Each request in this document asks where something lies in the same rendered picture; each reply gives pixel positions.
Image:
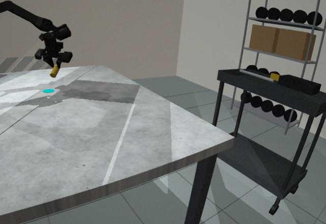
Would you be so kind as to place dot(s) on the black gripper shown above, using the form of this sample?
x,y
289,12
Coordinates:
x,y
52,52

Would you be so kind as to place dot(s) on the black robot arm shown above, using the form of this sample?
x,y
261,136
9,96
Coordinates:
x,y
43,24

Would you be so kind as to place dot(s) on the yellow cylinder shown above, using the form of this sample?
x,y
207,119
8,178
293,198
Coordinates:
x,y
54,71

